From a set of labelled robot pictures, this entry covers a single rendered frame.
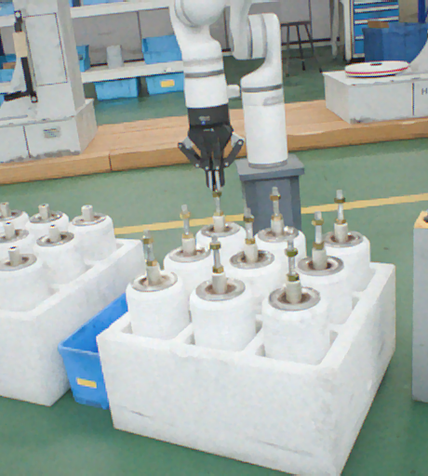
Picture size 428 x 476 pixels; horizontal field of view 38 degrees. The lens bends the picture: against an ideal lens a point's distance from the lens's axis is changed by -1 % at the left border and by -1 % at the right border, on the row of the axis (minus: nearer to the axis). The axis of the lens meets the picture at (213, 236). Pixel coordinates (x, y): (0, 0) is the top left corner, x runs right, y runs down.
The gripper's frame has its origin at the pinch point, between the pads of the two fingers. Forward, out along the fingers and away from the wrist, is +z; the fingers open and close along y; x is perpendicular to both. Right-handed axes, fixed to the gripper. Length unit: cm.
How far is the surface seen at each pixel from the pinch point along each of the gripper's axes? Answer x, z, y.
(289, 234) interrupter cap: -3.3, 9.7, 13.7
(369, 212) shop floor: 82, 35, 25
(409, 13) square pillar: 628, -2, 52
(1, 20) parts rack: 370, -39, -278
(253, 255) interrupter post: -15.2, 8.7, 9.5
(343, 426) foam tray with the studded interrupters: -33.1, 27.8, 24.9
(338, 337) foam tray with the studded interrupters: -26.5, 17.0, 23.9
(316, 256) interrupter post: -17.8, 7.7, 20.2
